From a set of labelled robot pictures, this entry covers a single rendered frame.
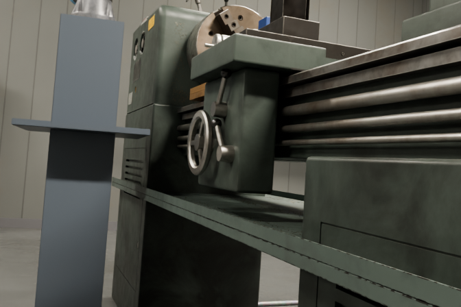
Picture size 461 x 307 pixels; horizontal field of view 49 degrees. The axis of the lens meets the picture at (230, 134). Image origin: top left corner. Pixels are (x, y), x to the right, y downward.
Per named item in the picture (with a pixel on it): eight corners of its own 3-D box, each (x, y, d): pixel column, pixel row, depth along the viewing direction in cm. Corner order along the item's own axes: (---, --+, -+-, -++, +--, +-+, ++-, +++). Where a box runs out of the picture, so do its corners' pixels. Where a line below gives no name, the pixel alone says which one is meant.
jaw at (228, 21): (225, 44, 184) (209, 16, 182) (236, 39, 186) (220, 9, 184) (236, 38, 174) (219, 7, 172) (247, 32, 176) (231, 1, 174)
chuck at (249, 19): (180, 79, 184) (199, -1, 188) (256, 103, 195) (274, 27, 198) (186, 76, 175) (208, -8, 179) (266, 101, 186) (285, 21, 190)
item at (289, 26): (247, 51, 139) (249, 33, 139) (280, 57, 143) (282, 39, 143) (282, 35, 120) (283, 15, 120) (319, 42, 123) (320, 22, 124)
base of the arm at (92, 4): (68, 16, 163) (71, -15, 163) (70, 27, 177) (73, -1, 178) (116, 22, 167) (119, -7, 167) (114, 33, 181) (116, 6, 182)
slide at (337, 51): (217, 60, 131) (219, 43, 132) (356, 81, 147) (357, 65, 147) (245, 47, 114) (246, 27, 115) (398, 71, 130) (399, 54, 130)
